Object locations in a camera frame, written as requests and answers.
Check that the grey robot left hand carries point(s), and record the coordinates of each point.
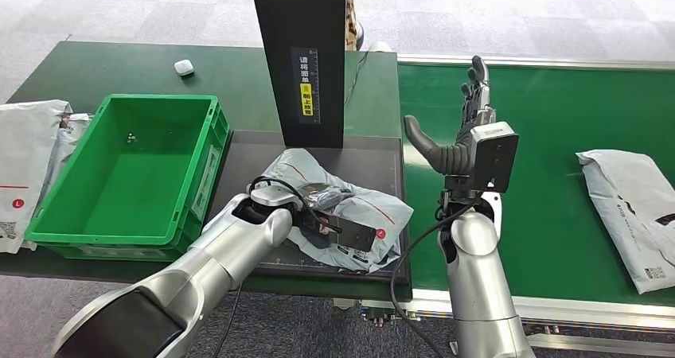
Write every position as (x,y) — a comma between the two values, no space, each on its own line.
(327,195)

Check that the green conveyor belt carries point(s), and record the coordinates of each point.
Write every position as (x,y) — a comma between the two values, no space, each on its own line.
(554,108)

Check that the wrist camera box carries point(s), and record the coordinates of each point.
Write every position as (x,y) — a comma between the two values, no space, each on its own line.
(350,231)
(493,155)

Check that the black scanner base plate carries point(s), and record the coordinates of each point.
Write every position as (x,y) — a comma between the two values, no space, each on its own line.
(253,160)

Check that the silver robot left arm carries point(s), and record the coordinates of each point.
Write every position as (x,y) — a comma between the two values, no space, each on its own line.
(211,261)

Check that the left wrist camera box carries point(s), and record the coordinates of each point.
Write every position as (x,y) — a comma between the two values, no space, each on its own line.
(350,231)

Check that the black and yellow ruler label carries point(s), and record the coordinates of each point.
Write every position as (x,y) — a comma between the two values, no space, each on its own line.
(306,87)

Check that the grey mailer package with barcode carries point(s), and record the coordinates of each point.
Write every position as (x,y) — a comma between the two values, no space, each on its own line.
(622,203)

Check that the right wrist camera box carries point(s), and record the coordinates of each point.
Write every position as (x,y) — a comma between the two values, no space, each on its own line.
(493,155)

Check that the person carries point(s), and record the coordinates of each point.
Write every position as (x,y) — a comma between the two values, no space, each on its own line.
(352,23)

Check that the green plastic crate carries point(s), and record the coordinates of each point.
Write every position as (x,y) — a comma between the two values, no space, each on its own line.
(126,187)

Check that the black scanner column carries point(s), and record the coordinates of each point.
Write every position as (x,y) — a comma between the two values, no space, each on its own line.
(298,18)

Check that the white package with red dot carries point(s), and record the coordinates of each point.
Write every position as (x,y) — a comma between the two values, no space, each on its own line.
(21,150)

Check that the small white earbud case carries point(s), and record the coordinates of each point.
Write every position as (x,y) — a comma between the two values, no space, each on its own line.
(184,67)

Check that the grey package with black print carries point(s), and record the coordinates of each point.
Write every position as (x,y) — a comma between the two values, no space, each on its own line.
(68,131)

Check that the grey package with red print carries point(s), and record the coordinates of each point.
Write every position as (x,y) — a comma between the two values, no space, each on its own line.
(369,208)

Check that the grey connector box under conveyor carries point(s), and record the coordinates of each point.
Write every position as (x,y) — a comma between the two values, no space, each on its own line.
(387,313)

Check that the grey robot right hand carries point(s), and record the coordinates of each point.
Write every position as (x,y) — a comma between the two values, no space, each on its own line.
(451,158)

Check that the dark green table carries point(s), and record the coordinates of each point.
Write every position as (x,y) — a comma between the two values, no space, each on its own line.
(105,66)

